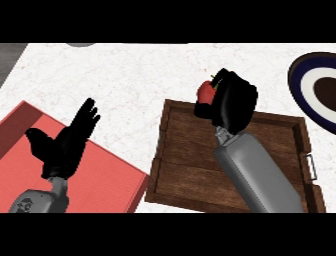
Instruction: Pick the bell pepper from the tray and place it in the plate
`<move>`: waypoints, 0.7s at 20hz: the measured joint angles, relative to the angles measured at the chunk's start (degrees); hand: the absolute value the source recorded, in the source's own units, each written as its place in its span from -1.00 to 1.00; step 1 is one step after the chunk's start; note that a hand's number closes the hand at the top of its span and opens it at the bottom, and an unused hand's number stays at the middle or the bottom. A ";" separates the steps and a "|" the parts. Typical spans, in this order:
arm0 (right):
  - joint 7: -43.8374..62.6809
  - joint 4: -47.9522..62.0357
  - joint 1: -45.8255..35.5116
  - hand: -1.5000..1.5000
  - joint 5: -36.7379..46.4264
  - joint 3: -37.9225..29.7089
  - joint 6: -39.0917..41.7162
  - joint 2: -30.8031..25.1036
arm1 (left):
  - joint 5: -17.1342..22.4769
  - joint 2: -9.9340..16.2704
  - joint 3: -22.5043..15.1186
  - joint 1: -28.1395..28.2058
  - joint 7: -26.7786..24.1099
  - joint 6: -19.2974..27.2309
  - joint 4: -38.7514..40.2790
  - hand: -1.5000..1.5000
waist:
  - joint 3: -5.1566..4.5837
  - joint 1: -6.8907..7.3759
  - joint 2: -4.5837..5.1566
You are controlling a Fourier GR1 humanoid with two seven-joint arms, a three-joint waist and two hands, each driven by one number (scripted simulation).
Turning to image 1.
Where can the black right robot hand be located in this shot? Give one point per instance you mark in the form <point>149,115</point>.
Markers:
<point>234,103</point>

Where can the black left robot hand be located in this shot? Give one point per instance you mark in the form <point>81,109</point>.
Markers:
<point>68,146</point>

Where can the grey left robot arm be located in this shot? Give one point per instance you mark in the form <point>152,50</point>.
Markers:
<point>43,198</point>

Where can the red tray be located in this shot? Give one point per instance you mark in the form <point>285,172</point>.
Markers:
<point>97,180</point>

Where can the blue and white plate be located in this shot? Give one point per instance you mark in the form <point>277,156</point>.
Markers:
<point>330,93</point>

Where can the brown wooden tray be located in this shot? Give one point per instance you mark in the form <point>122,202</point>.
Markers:
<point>195,166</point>

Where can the grey round object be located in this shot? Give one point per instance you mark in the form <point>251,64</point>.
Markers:
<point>79,44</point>

